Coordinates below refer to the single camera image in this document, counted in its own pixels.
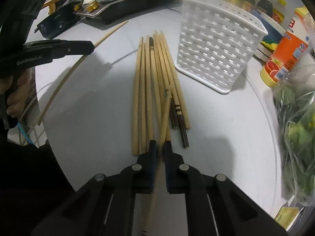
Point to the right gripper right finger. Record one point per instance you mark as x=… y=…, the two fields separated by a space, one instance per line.
x=214 y=204

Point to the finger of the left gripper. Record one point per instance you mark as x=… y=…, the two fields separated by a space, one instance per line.
x=62 y=46

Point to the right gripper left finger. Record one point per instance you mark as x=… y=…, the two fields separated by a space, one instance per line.
x=105 y=204

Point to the bamboo chopstick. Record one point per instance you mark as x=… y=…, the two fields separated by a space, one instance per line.
x=174 y=120
x=73 y=68
x=162 y=72
x=177 y=82
x=135 y=130
x=162 y=138
x=142 y=96
x=149 y=112

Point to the person's left hand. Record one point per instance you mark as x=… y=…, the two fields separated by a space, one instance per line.
x=16 y=101

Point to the small black electric pot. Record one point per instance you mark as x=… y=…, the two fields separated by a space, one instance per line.
x=60 y=21

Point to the silver induction cooker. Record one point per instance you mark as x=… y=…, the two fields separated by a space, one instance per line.
x=112 y=10

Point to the plastic bag of greens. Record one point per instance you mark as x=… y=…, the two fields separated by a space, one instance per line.
x=293 y=98

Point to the white plastic utensil basket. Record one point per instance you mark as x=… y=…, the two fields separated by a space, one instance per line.
x=216 y=42

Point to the white plate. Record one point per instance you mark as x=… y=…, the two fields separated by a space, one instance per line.
x=262 y=53

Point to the yellow green sponge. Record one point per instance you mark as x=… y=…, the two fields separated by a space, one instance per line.
x=269 y=43

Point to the orange yellow squeeze bottle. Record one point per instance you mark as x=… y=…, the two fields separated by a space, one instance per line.
x=292 y=46

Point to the blue bowl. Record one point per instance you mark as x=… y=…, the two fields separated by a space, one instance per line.
x=275 y=31

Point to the yellow cap amber bottle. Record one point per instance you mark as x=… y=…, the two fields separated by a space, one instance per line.
x=279 y=11

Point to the yellow cap soy sauce bottle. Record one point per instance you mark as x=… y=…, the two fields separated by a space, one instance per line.
x=265 y=6

